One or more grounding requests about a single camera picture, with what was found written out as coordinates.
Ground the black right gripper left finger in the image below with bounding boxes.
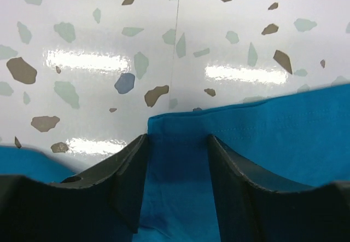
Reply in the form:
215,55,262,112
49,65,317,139
1,134,149,241

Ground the blue t shirt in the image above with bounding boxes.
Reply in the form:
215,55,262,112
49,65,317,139
1,84,349,241

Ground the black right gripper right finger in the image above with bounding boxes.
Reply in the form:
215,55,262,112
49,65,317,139
207,135,349,241

